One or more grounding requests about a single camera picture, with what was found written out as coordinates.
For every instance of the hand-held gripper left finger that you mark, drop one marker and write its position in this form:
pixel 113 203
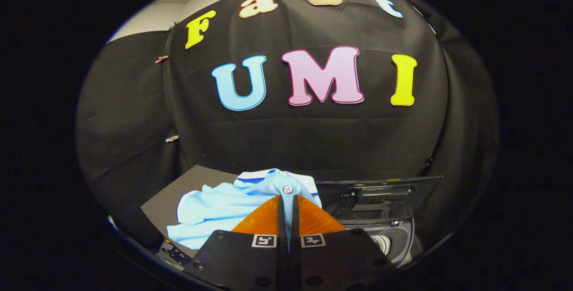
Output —
pixel 282 226

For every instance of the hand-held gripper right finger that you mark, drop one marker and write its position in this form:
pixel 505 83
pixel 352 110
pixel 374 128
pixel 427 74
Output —
pixel 294 226

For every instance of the light blue polo shirt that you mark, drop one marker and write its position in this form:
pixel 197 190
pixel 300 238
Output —
pixel 215 210

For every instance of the grey washing machine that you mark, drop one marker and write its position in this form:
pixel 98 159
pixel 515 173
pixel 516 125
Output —
pixel 398 241

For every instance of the silver clip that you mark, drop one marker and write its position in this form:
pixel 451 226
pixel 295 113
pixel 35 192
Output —
pixel 172 139

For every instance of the red clip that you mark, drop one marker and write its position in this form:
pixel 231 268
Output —
pixel 161 59

